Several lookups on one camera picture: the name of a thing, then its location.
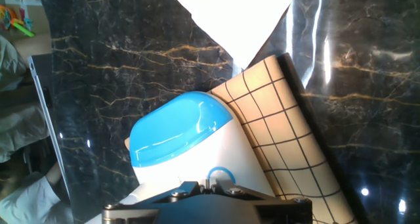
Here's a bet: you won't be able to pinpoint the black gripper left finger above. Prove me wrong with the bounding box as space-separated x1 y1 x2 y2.
101 181 202 224

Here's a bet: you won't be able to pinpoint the colourful plastic toys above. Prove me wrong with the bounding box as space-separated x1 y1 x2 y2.
0 3 35 38

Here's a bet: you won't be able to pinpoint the wooden grid board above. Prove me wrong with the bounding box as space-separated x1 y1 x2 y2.
209 54 360 224

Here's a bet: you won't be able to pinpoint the grey fabric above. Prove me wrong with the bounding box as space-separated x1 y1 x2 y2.
0 33 51 164

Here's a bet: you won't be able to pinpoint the light blue fabric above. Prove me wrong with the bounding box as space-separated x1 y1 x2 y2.
0 171 75 224

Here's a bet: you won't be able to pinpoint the white tissue paper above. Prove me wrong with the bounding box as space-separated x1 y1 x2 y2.
156 0 301 70

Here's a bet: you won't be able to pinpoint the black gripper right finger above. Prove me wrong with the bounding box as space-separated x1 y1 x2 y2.
215 179 313 224

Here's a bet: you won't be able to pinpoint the black marble pattern mat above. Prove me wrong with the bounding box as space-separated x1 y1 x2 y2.
38 0 420 224

